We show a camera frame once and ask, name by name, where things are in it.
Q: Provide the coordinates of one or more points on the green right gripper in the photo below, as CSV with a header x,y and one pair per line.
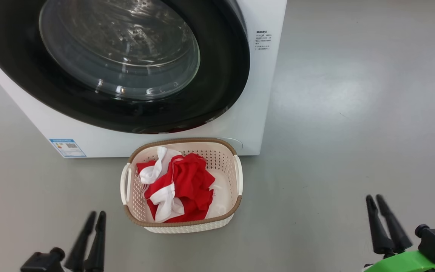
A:
x,y
406,262

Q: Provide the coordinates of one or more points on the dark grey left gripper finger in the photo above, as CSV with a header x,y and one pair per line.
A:
x,y
77,253
97,249

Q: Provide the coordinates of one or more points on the red and white garment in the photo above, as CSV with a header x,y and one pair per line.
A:
x,y
191,181

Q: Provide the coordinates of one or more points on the washing machine door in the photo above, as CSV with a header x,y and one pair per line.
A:
x,y
21,71

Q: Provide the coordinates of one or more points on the cream perforated laundry basket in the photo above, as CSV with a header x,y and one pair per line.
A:
x,y
225,166

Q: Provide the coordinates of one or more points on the white front-load washing machine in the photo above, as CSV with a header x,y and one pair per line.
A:
x,y
247,113

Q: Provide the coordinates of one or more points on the blue energy label sticker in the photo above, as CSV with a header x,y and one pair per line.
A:
x,y
67,148

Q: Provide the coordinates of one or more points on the round white filter cover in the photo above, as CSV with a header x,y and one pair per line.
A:
x,y
236,142

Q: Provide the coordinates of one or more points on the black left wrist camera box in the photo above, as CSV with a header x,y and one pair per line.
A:
x,y
42,261

